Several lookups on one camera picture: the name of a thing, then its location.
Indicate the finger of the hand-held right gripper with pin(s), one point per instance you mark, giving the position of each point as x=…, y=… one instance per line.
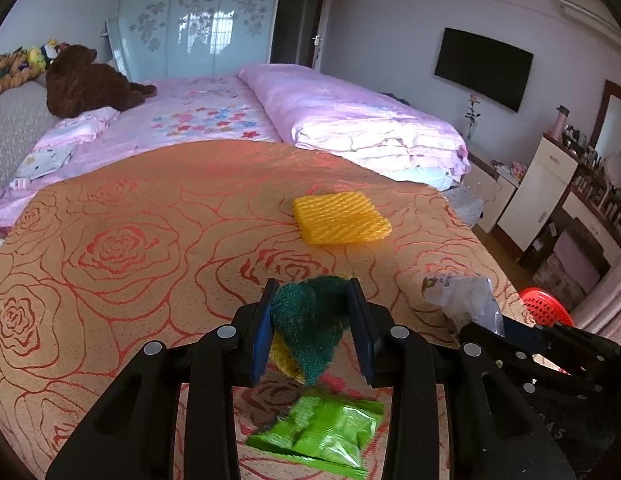
x=520, y=365
x=525, y=334

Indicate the dark dressing table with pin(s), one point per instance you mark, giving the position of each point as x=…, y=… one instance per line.
x=585, y=215

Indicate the yellow green scouring sponge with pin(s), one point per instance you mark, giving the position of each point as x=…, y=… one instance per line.
x=310, y=335

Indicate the pink floral bed sheet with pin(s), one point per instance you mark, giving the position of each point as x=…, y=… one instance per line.
x=200, y=110

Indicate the black wall television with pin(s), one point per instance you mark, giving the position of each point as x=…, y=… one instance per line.
x=483, y=67

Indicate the pink rose in vase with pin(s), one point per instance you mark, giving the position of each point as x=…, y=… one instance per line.
x=471, y=130

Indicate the small black yellow plush toy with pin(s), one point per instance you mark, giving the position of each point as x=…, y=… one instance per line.
x=53, y=50

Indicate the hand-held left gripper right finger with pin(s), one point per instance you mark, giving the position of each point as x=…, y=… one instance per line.
x=360, y=330

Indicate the bedroom door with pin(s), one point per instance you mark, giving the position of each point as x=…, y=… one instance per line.
x=318, y=20

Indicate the green snack wrapper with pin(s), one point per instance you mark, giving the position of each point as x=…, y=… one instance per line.
x=325, y=427

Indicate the orange rose pattern blanket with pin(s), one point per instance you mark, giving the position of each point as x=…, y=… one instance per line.
x=140, y=240

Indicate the round table mirror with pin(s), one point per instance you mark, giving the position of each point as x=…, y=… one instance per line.
x=618, y=170

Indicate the dark blue item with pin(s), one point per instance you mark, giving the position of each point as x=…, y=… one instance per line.
x=395, y=96

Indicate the pink storage boxes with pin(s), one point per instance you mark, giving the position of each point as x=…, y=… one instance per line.
x=570, y=260

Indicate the pink curtain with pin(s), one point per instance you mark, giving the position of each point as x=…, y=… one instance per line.
x=610, y=305

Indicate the pink printed children's cloth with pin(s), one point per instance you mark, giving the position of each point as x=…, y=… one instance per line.
x=65, y=135

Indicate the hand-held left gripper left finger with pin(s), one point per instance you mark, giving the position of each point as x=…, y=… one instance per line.
x=263, y=330

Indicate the white wall air conditioner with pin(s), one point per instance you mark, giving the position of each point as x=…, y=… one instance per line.
x=580, y=2

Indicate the yellow brown plush toy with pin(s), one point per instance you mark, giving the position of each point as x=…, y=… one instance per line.
x=15, y=72

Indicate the pink thermos bottle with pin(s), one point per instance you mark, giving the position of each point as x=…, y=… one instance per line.
x=558, y=127

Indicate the red plastic mesh basket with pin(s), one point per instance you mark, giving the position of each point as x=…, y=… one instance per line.
x=545, y=305

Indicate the yellow mesh sponge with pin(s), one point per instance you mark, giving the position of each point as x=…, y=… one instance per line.
x=340, y=217

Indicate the folded pink quilt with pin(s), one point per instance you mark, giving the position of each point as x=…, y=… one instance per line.
x=340, y=110

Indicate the wall mirror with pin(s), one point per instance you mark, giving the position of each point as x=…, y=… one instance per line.
x=610, y=120

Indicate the small colourful box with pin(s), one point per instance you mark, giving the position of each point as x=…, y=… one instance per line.
x=517, y=170

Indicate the cream tall cabinet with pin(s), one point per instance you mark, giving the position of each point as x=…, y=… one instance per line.
x=535, y=195

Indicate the clear printed plastic wrapper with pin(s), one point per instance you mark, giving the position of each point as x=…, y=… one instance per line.
x=460, y=297

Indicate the glass door flower wardrobe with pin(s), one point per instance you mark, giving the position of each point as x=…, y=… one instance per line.
x=200, y=20

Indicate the cream nightstand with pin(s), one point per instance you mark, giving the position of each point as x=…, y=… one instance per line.
x=490, y=195

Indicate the brown teddy bear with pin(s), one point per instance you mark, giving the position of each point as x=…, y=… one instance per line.
x=85, y=85

